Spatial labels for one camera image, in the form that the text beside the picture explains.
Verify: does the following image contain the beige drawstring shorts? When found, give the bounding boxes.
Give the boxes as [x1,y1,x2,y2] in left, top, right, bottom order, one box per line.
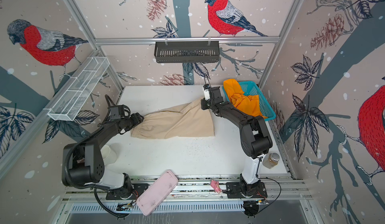
[130,99,215,139]

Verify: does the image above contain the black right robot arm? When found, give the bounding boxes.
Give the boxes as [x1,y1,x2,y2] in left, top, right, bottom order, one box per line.
[201,84,273,185]

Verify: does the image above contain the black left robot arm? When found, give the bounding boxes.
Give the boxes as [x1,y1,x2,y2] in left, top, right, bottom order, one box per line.
[62,105,144,189]

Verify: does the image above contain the orange shorts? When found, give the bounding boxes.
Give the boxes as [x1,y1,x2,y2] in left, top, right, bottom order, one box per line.
[223,78,268,119]

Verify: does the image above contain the white mug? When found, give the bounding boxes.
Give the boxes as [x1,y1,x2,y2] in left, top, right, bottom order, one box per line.
[100,145,117,165]

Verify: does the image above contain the teal plastic basket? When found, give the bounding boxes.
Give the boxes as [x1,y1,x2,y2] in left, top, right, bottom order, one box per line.
[222,80,277,122]

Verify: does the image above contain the pink flat case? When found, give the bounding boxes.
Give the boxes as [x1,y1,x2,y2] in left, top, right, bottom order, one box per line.
[136,170,178,216]

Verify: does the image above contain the small pink crumpled object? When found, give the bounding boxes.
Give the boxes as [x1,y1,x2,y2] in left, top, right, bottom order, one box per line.
[210,180,222,194]

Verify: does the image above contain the glass jar brown contents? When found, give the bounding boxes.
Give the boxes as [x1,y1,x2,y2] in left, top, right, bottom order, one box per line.
[263,152,280,169]

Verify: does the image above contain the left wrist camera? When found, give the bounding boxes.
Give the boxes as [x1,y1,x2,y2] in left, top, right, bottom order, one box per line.
[108,105,131,121]

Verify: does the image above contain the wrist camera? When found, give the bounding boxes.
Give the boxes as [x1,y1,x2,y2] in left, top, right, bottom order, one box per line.
[203,84,222,101]
[108,105,131,121]

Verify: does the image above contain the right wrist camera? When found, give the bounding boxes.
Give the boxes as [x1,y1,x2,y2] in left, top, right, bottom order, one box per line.
[203,84,222,101]

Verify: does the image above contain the white wire mesh shelf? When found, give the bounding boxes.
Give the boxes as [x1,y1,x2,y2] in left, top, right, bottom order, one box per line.
[48,56,110,121]

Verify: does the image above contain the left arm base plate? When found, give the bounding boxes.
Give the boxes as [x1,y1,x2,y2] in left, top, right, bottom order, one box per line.
[106,183,149,201]

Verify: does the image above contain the black hanging wire basket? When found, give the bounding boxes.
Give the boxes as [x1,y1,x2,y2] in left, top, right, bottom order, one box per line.
[154,41,220,63]

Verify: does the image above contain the aluminium horizontal frame bar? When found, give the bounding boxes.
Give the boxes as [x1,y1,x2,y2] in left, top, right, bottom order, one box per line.
[94,36,281,46]

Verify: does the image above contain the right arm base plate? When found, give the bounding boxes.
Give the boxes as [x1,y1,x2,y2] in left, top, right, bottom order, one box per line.
[225,181,268,199]

